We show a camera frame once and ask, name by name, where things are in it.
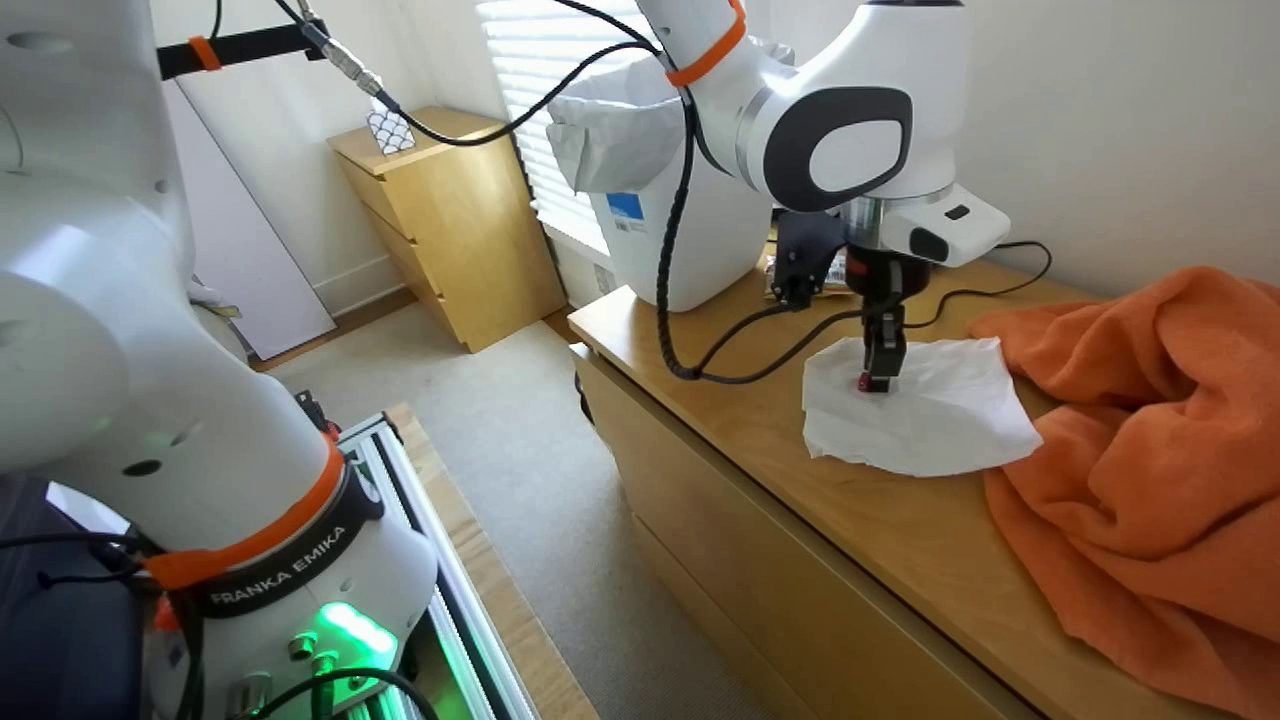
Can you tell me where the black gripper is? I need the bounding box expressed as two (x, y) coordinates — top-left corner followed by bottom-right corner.
(846, 245), (937, 394)

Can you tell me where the white napkin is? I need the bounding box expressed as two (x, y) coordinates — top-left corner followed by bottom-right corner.
(800, 332), (1047, 480)

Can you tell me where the long wooden counter dresser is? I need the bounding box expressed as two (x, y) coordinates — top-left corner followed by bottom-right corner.
(568, 251), (1246, 720)

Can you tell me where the white plastic trash bin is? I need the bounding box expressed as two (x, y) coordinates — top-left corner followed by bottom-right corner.
(546, 56), (783, 317)

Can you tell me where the orange towel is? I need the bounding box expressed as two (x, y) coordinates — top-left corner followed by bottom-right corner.
(967, 264), (1280, 720)

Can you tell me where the white bin liner bag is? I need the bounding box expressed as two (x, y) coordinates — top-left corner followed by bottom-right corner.
(546, 56), (699, 201)

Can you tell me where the small wooden dresser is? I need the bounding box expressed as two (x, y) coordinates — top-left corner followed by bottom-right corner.
(328, 102), (572, 356)

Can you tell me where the patterned tissue box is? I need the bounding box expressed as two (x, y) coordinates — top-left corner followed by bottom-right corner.
(365, 100), (422, 157)

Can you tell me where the white board panel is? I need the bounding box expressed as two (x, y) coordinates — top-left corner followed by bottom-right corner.
(157, 72), (337, 364)

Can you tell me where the dark blue box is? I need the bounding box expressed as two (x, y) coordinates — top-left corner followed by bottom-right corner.
(0, 473), (154, 720)

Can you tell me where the thin black adapter cable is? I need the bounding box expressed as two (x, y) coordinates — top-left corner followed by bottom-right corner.
(910, 235), (1058, 332)

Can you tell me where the black robot cable hose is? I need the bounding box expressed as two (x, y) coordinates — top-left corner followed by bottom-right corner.
(273, 0), (888, 387)

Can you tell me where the aluminium base frame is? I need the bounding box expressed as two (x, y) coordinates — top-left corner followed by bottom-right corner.
(295, 391), (537, 720)

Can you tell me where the black mount bar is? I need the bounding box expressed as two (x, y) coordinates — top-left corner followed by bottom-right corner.
(154, 16), (333, 84)

